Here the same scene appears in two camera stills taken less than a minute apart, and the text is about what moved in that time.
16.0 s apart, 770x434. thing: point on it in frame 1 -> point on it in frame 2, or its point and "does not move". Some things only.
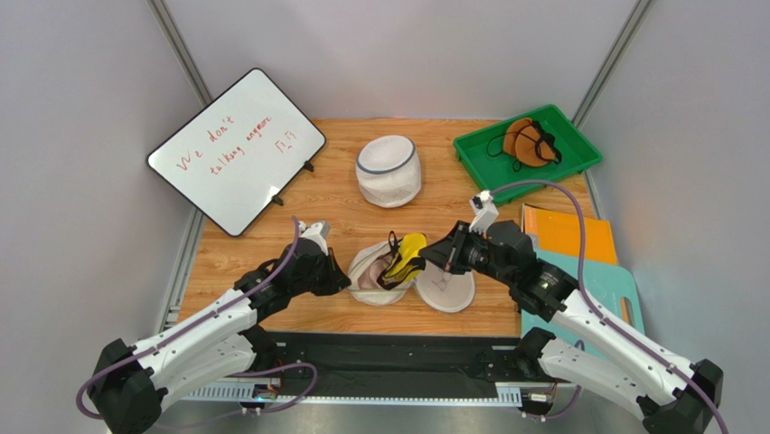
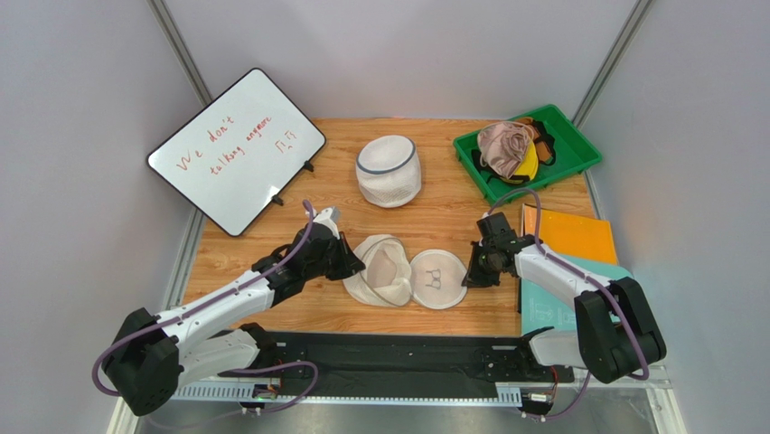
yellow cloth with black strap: x=407 y=262 -> x=528 y=169
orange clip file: x=558 y=231 does not move
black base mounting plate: x=391 y=363 does not move
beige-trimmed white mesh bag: x=443 y=291 does not move
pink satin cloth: x=368 y=277 -> x=502 y=146
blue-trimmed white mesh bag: x=389 y=170 does not move
